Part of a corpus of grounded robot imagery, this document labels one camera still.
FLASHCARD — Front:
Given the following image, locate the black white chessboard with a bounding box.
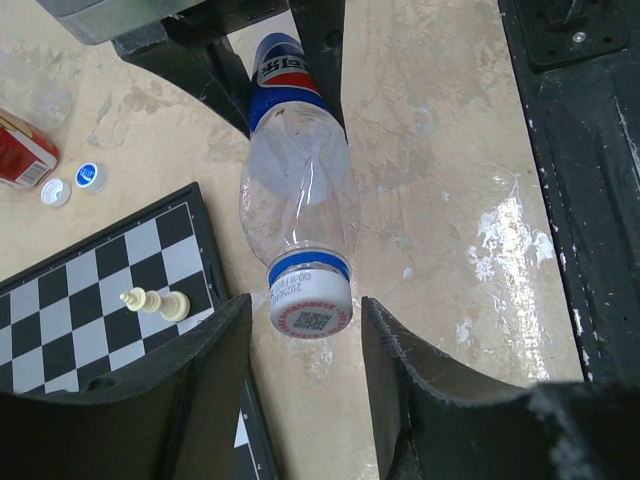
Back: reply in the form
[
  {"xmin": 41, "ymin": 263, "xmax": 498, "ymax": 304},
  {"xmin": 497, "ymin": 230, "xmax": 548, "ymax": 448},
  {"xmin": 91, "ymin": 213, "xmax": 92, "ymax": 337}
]
[{"xmin": 1, "ymin": 184, "xmax": 277, "ymax": 479}]

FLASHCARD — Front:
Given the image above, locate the clear bottle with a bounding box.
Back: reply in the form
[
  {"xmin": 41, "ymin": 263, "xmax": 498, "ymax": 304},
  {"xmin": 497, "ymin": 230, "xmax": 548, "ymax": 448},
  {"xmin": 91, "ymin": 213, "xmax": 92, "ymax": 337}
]
[{"xmin": 1, "ymin": 51, "xmax": 72, "ymax": 133}]

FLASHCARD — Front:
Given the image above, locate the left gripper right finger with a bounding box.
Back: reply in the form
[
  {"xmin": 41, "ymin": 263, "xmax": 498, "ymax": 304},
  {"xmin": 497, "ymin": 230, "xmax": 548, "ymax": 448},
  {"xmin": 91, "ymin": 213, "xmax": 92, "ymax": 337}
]
[{"xmin": 361, "ymin": 297, "xmax": 639, "ymax": 479}]

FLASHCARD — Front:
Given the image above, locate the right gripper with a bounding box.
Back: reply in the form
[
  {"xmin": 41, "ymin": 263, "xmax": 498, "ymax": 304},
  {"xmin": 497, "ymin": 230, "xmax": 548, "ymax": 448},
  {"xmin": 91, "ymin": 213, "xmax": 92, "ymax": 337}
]
[{"xmin": 112, "ymin": 0, "xmax": 346, "ymax": 136}]

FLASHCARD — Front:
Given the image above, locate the pepsi label bottle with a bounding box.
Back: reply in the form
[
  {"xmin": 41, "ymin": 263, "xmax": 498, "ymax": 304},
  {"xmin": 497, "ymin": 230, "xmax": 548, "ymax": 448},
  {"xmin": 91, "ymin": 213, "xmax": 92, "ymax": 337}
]
[{"xmin": 240, "ymin": 33, "xmax": 360, "ymax": 296}]

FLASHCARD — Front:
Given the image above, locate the blue pocari sweat cap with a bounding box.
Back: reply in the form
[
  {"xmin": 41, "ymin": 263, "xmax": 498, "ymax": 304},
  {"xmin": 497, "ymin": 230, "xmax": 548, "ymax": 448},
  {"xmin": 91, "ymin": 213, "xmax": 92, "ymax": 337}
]
[{"xmin": 75, "ymin": 162, "xmax": 108, "ymax": 195}]

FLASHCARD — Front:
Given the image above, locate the white chess piece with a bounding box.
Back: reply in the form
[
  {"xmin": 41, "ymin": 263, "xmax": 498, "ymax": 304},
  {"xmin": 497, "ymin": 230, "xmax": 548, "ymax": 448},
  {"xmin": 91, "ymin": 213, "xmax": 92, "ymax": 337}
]
[{"xmin": 119, "ymin": 287, "xmax": 191, "ymax": 323}]

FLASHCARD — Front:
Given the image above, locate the amber drink bottle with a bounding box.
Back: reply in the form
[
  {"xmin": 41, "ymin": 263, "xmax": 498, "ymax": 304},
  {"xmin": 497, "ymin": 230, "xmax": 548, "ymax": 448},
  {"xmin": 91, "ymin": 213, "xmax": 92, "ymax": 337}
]
[{"xmin": 0, "ymin": 109, "xmax": 61, "ymax": 189}]

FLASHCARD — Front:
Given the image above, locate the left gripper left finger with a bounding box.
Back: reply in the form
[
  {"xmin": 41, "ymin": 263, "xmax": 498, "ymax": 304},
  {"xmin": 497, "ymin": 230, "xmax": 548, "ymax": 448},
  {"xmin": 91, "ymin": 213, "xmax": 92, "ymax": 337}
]
[{"xmin": 1, "ymin": 294, "xmax": 252, "ymax": 479}]

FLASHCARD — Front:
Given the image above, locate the white pepsi bottle cap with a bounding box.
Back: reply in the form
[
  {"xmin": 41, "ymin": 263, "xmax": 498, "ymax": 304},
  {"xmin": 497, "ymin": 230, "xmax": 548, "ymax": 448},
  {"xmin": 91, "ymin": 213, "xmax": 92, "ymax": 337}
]
[{"xmin": 270, "ymin": 268, "xmax": 353, "ymax": 339}]

